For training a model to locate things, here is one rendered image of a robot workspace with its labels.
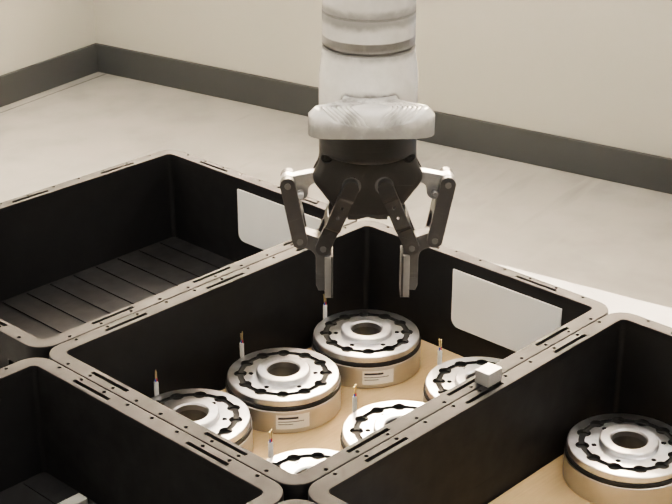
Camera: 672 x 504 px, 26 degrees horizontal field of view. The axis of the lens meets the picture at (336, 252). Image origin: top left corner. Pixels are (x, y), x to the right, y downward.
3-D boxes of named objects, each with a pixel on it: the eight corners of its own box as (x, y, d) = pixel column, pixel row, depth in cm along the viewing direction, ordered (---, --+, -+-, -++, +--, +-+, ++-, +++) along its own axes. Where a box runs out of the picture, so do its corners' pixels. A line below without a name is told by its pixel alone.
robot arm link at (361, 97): (308, 142, 104) (307, 58, 101) (308, 93, 114) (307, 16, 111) (435, 141, 104) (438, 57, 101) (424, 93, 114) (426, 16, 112)
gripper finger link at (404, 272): (401, 256, 115) (400, 299, 116) (409, 256, 115) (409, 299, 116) (399, 245, 117) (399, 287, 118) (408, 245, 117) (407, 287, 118)
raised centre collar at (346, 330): (364, 317, 141) (364, 311, 141) (402, 333, 138) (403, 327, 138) (329, 334, 138) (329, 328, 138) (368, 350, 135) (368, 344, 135)
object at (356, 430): (396, 394, 129) (396, 388, 128) (486, 434, 122) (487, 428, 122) (317, 437, 122) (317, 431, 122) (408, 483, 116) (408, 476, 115)
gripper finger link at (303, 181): (332, 153, 113) (342, 179, 114) (276, 171, 114) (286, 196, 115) (333, 164, 111) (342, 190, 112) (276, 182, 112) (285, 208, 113)
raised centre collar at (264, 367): (283, 356, 134) (283, 350, 134) (321, 373, 131) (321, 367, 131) (244, 374, 131) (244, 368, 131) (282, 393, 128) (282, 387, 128)
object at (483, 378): (488, 374, 117) (488, 361, 116) (502, 380, 116) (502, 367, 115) (474, 382, 115) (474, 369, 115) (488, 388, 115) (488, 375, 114)
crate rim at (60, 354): (365, 238, 148) (365, 216, 147) (615, 331, 129) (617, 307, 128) (41, 377, 121) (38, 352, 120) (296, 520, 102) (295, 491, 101)
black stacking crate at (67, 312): (175, 244, 170) (171, 152, 166) (362, 323, 152) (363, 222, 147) (-130, 361, 144) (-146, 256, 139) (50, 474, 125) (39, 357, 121)
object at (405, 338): (363, 305, 145) (363, 299, 145) (441, 337, 139) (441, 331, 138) (291, 339, 138) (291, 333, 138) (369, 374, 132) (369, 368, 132)
